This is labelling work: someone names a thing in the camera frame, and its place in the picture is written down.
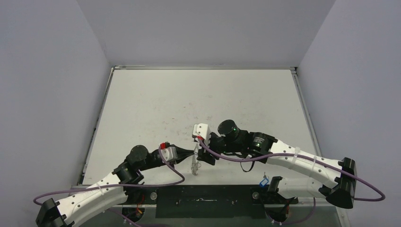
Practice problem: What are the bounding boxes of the large metal key ring plate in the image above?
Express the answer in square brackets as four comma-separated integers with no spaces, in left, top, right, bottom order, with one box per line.
[191,145,201,176]

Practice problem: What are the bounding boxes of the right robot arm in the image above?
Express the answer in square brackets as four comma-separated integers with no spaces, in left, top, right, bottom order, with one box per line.
[192,120,357,209]

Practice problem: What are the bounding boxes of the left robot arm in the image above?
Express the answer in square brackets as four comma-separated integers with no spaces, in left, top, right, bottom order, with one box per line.
[35,142,194,227]

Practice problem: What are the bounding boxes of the blue tagged key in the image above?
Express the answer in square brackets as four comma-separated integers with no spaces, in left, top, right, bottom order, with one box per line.
[259,172,270,188]

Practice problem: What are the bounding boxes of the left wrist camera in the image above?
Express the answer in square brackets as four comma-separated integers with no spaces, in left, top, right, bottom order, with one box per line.
[159,142,178,163]

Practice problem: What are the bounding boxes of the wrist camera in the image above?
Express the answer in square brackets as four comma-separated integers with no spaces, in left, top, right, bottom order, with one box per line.
[159,142,178,163]
[192,123,211,143]

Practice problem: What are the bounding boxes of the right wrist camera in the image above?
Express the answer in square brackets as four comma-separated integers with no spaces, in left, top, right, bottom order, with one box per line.
[192,123,211,143]

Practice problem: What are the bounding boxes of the aluminium rail front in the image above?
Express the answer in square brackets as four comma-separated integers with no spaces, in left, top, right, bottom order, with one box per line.
[125,183,354,209]

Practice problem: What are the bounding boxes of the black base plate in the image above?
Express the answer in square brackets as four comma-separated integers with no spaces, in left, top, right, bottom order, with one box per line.
[120,199,294,221]

